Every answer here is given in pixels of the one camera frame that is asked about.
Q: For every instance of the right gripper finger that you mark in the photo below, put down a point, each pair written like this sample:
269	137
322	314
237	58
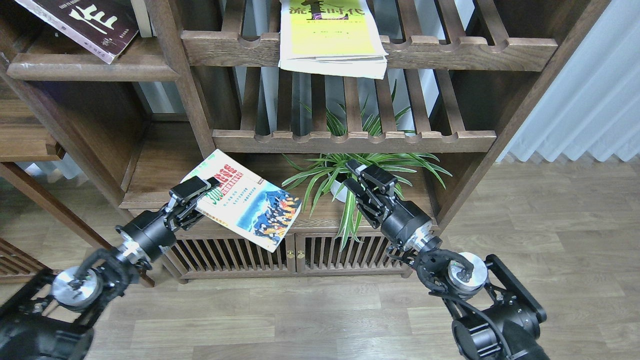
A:
385	183
363	193

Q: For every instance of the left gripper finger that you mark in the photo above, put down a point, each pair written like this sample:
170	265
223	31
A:
191	218
187	193

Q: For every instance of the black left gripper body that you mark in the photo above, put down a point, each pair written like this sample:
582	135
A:
149	235

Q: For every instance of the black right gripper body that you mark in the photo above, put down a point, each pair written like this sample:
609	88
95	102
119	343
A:
402	222

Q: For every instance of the blue landscape cover book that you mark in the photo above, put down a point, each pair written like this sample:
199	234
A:
244	202

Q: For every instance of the yellow cover book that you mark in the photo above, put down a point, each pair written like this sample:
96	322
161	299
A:
330	37

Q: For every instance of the maroon book white characters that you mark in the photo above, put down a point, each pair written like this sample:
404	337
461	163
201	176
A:
103	27

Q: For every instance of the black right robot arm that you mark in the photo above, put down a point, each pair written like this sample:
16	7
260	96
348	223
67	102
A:
494	316

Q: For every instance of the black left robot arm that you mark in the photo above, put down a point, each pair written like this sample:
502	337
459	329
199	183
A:
53	316

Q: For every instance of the white plant pot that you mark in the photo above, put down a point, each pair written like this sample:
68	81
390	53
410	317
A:
339	191

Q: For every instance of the dark wooden bookshelf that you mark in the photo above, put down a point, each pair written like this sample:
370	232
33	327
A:
136	126

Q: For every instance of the white upright book spine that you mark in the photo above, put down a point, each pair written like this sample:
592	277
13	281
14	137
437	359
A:
143	19

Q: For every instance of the white pleated curtain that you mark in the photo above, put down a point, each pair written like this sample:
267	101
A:
592	107

